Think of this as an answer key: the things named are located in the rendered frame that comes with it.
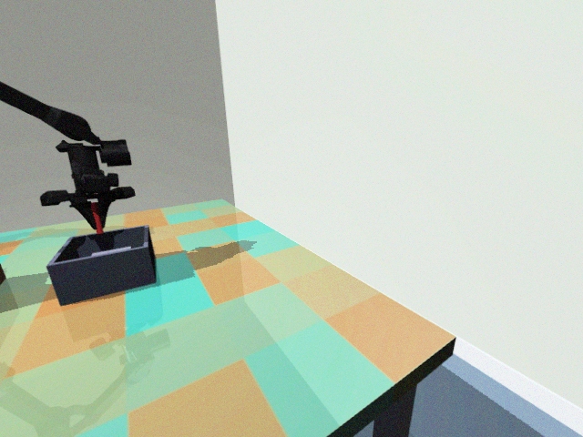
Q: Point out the red peg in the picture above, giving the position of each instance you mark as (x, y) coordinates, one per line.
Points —
(97, 217)

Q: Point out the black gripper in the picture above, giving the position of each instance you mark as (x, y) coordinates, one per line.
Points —
(79, 198)

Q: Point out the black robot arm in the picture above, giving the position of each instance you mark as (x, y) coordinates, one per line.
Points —
(114, 153)

